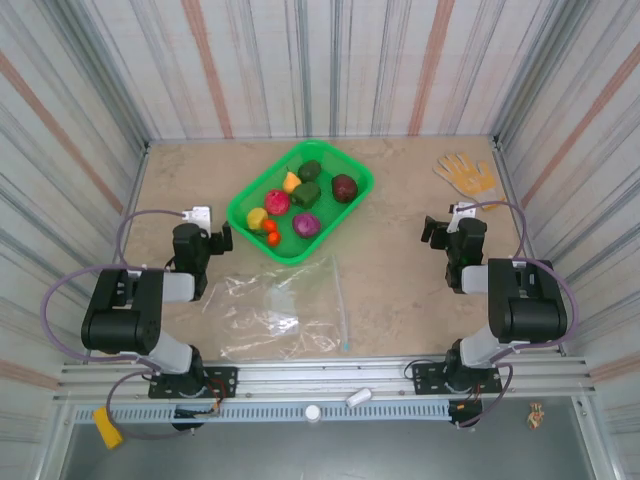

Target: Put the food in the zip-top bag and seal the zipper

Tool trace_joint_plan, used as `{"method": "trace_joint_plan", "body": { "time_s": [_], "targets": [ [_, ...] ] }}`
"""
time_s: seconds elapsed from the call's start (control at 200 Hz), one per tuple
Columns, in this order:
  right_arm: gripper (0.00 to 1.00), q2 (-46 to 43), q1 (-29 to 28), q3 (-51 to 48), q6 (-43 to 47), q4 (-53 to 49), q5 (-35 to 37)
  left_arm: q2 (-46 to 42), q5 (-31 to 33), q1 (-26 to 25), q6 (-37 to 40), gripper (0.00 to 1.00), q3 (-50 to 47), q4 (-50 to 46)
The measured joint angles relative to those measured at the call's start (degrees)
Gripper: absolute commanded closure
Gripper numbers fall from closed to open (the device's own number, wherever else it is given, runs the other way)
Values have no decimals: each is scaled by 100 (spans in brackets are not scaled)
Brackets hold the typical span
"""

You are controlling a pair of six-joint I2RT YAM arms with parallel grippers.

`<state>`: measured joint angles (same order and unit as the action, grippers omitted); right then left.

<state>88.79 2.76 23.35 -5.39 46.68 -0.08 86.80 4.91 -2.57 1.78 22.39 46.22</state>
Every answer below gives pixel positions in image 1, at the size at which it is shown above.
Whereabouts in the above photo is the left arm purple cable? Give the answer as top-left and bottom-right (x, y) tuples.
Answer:
(40, 208), (194, 441)

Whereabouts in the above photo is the yellow work glove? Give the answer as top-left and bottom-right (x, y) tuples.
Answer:
(432, 153), (507, 211)

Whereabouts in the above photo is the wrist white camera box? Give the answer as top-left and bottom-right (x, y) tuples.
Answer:
(180, 204), (212, 227)
(448, 201), (479, 234)

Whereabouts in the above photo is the yellow plastic block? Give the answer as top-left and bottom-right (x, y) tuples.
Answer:
(93, 406), (125, 450)

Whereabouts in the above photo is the clear zip-top bag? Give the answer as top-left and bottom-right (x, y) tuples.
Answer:
(201, 254), (352, 364)

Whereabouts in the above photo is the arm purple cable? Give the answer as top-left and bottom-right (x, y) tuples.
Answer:
(40, 208), (194, 441)
(457, 201), (580, 431)

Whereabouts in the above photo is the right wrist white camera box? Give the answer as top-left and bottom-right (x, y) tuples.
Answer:
(448, 201), (479, 234)

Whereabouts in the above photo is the dark red round fruit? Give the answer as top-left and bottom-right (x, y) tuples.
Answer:
(331, 173), (359, 205)

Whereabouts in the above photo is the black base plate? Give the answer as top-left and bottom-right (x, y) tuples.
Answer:
(412, 362), (503, 396)
(148, 366), (239, 400)

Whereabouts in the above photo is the pink red pomegranate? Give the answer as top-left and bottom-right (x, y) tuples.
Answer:
(264, 188), (292, 217)

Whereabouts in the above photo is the aluminium mounting rail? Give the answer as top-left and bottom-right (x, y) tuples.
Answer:
(52, 357), (599, 401)

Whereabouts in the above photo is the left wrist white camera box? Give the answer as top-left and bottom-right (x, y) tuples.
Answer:
(180, 204), (212, 227)

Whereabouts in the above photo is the green bell pepper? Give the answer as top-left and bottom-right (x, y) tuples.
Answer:
(290, 181), (322, 208)

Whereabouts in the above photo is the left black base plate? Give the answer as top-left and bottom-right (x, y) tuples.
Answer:
(148, 366), (239, 400)

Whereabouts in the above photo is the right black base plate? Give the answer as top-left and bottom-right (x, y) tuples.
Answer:
(412, 362), (503, 396)

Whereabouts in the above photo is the green plastic mesh basket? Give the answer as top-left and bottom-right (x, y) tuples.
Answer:
(227, 139), (376, 265)

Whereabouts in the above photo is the slotted grey cable duct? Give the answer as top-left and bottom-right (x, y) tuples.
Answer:
(74, 402), (451, 424)

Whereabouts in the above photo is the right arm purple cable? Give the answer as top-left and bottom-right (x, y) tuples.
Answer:
(457, 201), (580, 431)

